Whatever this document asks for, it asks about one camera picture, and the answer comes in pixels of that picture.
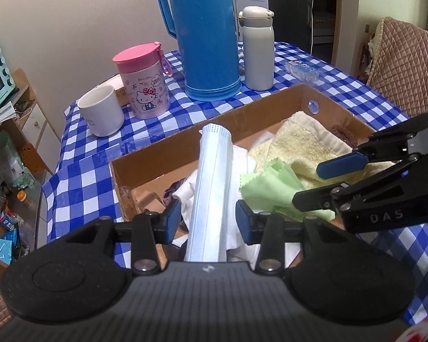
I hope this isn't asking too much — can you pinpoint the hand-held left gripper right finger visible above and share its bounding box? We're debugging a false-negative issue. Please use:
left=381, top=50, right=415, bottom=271
left=235, top=199, right=357, bottom=276

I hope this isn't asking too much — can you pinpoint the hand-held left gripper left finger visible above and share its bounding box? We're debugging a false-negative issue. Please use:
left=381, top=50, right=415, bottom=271
left=62, top=199, right=182, bottom=276

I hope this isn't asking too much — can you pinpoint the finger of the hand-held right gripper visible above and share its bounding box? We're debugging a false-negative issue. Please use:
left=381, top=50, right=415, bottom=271
left=317, top=112, right=428, bottom=181
left=293, top=158, right=423, bottom=213

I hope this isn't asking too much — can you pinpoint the blue face mask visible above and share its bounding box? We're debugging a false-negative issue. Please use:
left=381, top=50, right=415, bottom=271
left=183, top=124, right=233, bottom=262

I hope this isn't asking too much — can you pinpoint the light green cloth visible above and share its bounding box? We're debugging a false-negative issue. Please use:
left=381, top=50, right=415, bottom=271
left=239, top=160, right=338, bottom=221

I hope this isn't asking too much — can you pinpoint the pale yellow towel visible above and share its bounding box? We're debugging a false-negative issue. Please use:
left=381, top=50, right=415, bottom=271
left=250, top=111, right=393, bottom=189

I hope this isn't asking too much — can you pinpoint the large white cloth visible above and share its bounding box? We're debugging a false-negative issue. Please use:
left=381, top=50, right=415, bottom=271
left=173, top=146, right=261, bottom=260

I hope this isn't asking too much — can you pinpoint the brown cardboard box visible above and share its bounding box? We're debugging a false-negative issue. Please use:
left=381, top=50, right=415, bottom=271
left=109, top=84, right=377, bottom=268

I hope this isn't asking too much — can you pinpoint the striped brown scrunchie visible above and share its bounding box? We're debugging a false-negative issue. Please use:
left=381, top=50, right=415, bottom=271
left=164, top=182, right=182, bottom=202

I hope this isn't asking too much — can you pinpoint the dark brown scrunchie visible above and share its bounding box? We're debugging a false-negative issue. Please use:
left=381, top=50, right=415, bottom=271
left=331, top=124, right=360, bottom=148

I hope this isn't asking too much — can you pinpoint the blue white checked tablecloth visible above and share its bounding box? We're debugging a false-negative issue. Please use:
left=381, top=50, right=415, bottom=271
left=41, top=41, right=428, bottom=325

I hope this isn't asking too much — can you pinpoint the clear plastic packet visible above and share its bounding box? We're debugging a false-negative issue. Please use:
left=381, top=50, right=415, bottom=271
left=285, top=60, right=320, bottom=82

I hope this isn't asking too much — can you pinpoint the light green lace cover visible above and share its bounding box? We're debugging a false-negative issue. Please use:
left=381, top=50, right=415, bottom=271
left=367, top=30, right=379, bottom=76

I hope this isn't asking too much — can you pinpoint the white mug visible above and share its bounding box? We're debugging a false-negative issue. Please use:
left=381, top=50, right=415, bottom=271
left=77, top=85, right=125, bottom=138

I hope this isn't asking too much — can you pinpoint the pink cartoon cup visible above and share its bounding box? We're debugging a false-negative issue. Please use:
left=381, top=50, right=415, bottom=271
left=112, top=42, right=173, bottom=120

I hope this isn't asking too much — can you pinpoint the white thermos bottle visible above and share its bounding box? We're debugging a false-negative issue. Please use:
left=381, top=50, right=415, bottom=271
left=238, top=6, right=275, bottom=91

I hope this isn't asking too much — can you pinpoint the black fridge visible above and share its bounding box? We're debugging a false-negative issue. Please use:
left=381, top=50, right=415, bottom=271
left=233, top=0, right=314, bottom=55

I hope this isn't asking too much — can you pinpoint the wooden shelf unit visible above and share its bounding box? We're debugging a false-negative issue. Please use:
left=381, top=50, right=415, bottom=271
left=0, top=68, right=63, bottom=268

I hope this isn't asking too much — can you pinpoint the blue packet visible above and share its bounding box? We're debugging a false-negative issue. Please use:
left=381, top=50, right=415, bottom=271
left=0, top=228, right=20, bottom=259

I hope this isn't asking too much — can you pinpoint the green white bag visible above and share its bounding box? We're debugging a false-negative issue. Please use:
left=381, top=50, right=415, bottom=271
left=0, top=132, right=36, bottom=189

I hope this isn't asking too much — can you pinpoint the blue thermos jug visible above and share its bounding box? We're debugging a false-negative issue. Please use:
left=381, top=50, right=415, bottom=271
left=154, top=0, right=242, bottom=102

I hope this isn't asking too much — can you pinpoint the stack of papers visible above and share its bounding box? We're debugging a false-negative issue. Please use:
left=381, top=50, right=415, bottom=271
left=0, top=101, right=18, bottom=131

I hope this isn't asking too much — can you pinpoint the white cable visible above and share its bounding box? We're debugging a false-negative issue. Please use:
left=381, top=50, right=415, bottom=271
left=308, top=0, right=315, bottom=55

